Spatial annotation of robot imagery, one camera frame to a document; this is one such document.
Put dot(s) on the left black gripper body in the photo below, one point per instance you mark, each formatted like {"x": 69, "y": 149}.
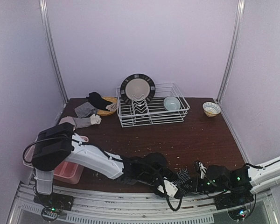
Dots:
{"x": 169, "y": 175}

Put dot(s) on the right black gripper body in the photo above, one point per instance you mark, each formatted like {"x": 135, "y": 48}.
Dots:
{"x": 198, "y": 178}

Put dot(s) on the striped navy underwear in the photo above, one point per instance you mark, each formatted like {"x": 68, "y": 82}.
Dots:
{"x": 183, "y": 181}

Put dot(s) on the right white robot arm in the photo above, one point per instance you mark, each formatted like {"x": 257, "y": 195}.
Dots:
{"x": 246, "y": 179}

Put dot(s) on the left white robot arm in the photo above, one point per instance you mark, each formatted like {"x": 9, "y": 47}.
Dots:
{"x": 60, "y": 143}

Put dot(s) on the grey striped underwear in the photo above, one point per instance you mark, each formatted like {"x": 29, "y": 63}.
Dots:
{"x": 85, "y": 110}

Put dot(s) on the beige pink underwear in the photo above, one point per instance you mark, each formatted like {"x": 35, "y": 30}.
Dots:
{"x": 67, "y": 119}

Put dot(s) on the light blue bowl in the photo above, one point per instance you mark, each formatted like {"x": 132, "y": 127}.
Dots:
{"x": 171, "y": 103}

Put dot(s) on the patterned white yellow bowl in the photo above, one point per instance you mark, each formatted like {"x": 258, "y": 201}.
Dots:
{"x": 211, "y": 109}

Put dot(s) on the white cream sock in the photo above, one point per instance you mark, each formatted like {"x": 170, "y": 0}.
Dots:
{"x": 111, "y": 107}

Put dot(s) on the grey sock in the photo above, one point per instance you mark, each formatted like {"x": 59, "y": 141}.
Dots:
{"x": 87, "y": 122}

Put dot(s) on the pink plastic organizer box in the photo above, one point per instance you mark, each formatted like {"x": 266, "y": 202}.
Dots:
{"x": 67, "y": 172}

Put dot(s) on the black rimmed grey plate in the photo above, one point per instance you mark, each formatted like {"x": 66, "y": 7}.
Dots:
{"x": 137, "y": 86}

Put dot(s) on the black sock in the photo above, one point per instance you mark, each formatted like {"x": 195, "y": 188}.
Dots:
{"x": 97, "y": 101}

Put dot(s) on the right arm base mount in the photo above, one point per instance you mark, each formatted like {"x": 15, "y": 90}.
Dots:
{"x": 233, "y": 203}

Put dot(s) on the white wire dish rack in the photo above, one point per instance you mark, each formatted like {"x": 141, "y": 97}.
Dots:
{"x": 141, "y": 112}

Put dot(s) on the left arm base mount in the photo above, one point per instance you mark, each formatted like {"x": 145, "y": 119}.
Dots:
{"x": 53, "y": 205}

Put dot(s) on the right metal frame post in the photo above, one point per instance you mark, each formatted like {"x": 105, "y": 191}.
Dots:
{"x": 232, "y": 51}

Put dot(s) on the metal frame post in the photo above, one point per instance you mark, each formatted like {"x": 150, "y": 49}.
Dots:
{"x": 49, "y": 39}
{"x": 232, "y": 51}

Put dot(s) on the left metal frame post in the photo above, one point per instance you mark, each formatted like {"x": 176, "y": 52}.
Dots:
{"x": 49, "y": 39}

